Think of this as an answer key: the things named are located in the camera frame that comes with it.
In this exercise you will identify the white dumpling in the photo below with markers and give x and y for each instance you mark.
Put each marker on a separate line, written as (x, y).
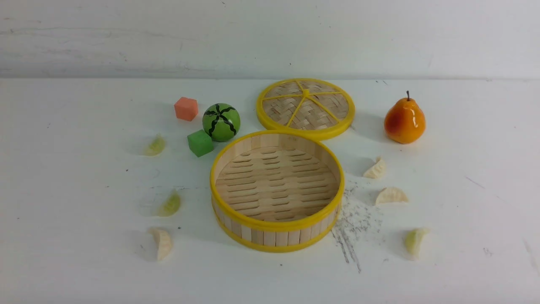
(163, 242)
(391, 195)
(378, 170)

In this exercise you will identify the yellow bamboo steamer tray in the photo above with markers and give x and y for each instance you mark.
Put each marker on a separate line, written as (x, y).
(275, 191)

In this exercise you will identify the green foam cube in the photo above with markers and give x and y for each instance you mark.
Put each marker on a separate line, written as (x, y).
(200, 143)

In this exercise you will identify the orange foam cube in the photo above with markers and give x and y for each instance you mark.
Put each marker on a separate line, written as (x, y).
(186, 109)

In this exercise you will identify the green dumpling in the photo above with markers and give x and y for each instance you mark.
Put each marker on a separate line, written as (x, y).
(170, 206)
(156, 147)
(413, 241)

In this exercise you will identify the green toy watermelon ball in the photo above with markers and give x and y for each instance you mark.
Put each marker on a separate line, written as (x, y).
(221, 122)

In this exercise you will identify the orange toy pear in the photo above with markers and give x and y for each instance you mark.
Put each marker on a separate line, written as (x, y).
(405, 122)

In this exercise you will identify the yellow bamboo steamer lid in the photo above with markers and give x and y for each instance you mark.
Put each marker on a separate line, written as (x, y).
(309, 107)

